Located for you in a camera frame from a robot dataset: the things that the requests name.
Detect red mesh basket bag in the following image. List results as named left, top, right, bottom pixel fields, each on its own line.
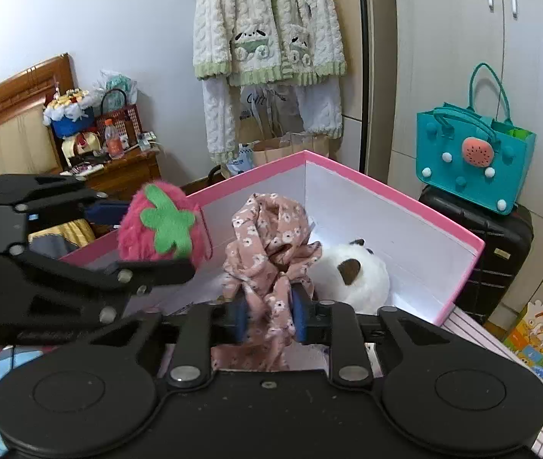
left=94, top=88, right=143, bottom=146

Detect pink cardboard box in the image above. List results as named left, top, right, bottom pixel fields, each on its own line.
left=59, top=150, right=486, bottom=328

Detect clear printed plastic bag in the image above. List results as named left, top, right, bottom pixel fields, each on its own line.
left=239, top=85, right=301, bottom=121

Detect white panda plush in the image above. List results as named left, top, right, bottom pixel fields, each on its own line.
left=307, top=239, right=391, bottom=316

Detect pink floral scrunchie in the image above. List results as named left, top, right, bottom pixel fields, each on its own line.
left=221, top=192, right=324, bottom=371

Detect wooden nightstand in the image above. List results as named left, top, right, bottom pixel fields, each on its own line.
left=59, top=147, right=162, bottom=202

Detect white knitted cardigan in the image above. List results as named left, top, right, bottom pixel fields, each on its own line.
left=192, top=0, right=348, bottom=88

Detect brown paper bag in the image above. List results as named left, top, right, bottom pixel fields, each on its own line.
left=251, top=133, right=330, bottom=166

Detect teal tote bag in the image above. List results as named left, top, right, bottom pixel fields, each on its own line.
left=415, top=62, right=537, bottom=216

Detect pink strawberry plush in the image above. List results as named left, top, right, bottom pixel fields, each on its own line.
left=117, top=179, right=210, bottom=269

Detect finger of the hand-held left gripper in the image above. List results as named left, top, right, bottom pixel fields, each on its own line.
left=0, top=246, right=197, bottom=345
left=0, top=174, right=131, bottom=226

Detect yellow cloth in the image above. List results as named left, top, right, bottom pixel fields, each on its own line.
left=28, top=218, right=96, bottom=249

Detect black suitcase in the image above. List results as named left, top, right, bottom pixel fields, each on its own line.
left=419, top=184, right=534, bottom=326

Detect blue and white flower box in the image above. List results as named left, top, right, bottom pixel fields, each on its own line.
left=43, top=87, right=98, bottom=138

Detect wooden bed headboard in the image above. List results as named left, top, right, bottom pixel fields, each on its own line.
left=0, top=54, right=78, bottom=189

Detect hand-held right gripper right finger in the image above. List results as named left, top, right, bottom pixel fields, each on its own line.
left=291, top=281, right=451, bottom=387

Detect orange drink bottle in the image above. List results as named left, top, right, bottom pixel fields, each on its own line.
left=103, top=119, right=125, bottom=160

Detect beige wardrobe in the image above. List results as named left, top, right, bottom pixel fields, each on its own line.
left=389, top=0, right=543, bottom=335

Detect yellow and red toy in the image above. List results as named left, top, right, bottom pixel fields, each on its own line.
left=61, top=129, right=102, bottom=158

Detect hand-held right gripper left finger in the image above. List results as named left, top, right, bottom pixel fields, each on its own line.
left=79, top=296, right=249, bottom=387

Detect colourful gift bag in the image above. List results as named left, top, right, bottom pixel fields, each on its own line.
left=503, top=300, right=543, bottom=383

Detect teal and white plastic bag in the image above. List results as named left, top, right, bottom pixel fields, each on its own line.
left=92, top=69, right=138, bottom=106

